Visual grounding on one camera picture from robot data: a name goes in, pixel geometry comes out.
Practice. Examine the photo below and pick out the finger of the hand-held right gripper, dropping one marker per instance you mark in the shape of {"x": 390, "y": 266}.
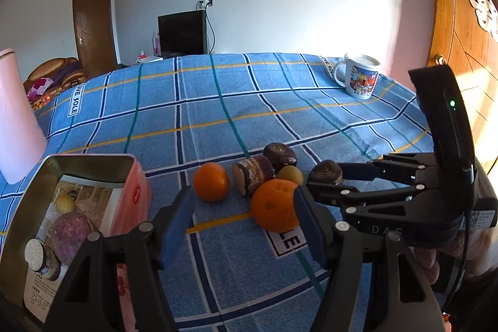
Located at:
{"x": 369, "y": 198}
{"x": 358, "y": 171}

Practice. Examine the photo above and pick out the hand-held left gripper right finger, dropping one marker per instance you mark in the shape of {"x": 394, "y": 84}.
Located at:
{"x": 309, "y": 223}

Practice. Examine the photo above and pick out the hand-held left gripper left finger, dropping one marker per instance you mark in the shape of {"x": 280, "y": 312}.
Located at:
{"x": 179, "y": 223}

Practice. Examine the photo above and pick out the round chocolate cake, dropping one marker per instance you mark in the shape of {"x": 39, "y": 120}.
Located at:
{"x": 326, "y": 172}
{"x": 279, "y": 155}

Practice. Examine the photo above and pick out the large orange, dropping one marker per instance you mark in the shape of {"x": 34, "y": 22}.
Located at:
{"x": 274, "y": 209}

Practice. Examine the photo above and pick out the pink metal tin box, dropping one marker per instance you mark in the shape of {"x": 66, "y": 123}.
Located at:
{"x": 131, "y": 211}

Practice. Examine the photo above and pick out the person's right hand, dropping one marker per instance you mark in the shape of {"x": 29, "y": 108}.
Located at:
{"x": 426, "y": 258}

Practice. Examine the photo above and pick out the yellow-green round fruit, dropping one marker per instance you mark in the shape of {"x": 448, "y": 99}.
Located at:
{"x": 291, "y": 175}

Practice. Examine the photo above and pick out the small orange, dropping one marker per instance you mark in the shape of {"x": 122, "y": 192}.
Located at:
{"x": 211, "y": 182}

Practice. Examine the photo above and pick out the metal door knob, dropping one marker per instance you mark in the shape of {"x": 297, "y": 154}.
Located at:
{"x": 439, "y": 59}

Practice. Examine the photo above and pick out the chocolate roll cake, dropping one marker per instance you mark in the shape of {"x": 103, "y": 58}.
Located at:
{"x": 251, "y": 170}

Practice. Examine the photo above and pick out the printed paper leaflet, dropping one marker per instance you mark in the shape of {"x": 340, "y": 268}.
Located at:
{"x": 102, "y": 199}

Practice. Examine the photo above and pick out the white printed mug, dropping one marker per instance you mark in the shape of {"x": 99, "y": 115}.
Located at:
{"x": 360, "y": 79}

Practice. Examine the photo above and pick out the orange wooden door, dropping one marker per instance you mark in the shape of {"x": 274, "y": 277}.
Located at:
{"x": 455, "y": 24}

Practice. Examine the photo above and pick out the purple round fruit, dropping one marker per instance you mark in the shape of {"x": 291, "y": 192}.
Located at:
{"x": 72, "y": 236}

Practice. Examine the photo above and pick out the small yellow fruit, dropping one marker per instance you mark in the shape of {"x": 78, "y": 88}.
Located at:
{"x": 65, "y": 203}

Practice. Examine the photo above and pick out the white door sticker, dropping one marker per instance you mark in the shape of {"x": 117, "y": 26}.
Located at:
{"x": 484, "y": 7}

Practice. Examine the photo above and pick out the blue plaid blanket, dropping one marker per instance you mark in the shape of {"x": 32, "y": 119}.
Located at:
{"x": 233, "y": 102}

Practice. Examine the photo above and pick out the white low table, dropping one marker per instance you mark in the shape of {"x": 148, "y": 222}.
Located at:
{"x": 147, "y": 61}

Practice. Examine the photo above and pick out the small red item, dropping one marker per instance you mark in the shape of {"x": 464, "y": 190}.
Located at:
{"x": 142, "y": 54}

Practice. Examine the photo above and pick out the purple cloth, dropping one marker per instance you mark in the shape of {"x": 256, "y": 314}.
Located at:
{"x": 67, "y": 73}

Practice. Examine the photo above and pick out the black television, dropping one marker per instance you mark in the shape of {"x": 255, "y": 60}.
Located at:
{"x": 181, "y": 32}

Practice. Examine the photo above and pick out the pink floral cushion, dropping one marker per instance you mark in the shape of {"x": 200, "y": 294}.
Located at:
{"x": 39, "y": 86}

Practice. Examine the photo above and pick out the pink cone-shaped vase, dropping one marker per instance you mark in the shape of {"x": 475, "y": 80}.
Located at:
{"x": 15, "y": 114}

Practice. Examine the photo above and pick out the brown sofa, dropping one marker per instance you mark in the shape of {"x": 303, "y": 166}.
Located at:
{"x": 52, "y": 66}

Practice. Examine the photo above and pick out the brown room door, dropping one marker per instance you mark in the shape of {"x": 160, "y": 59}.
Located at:
{"x": 95, "y": 28}

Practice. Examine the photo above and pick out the white wall socket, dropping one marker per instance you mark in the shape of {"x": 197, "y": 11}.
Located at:
{"x": 206, "y": 2}

